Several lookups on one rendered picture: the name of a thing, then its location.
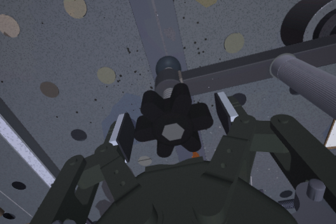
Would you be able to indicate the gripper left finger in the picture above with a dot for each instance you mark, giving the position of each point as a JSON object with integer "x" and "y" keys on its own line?
{"x": 123, "y": 137}

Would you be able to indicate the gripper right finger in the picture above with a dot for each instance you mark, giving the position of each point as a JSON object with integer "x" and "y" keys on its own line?
{"x": 225, "y": 113}

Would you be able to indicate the grey slotted screw head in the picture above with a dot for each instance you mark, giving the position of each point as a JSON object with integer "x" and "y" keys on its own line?
{"x": 144, "y": 160}

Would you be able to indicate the black star knob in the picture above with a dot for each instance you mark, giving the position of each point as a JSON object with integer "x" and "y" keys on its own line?
{"x": 157, "y": 119}

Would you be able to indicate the grey threaded screw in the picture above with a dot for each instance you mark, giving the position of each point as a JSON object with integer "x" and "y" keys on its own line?
{"x": 163, "y": 85}

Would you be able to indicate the dark blue ball pad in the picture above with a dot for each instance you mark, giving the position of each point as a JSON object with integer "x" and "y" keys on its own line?
{"x": 167, "y": 64}

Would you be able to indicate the grey knurled pillar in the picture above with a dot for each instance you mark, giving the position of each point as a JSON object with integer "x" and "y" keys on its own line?
{"x": 302, "y": 74}

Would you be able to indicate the grey flat bar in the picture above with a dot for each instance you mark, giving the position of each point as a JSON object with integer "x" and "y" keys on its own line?
{"x": 155, "y": 19}

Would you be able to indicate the white orange-edged panel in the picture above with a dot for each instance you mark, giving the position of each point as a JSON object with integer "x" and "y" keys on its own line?
{"x": 331, "y": 136}

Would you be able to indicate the dark round pivot drum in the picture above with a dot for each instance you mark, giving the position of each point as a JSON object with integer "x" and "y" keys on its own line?
{"x": 294, "y": 22}

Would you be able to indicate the grey bolt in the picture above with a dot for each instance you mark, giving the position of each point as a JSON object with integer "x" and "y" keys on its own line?
{"x": 315, "y": 190}

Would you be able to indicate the grey rail with white strip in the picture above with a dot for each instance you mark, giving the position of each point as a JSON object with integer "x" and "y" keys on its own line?
{"x": 15, "y": 140}

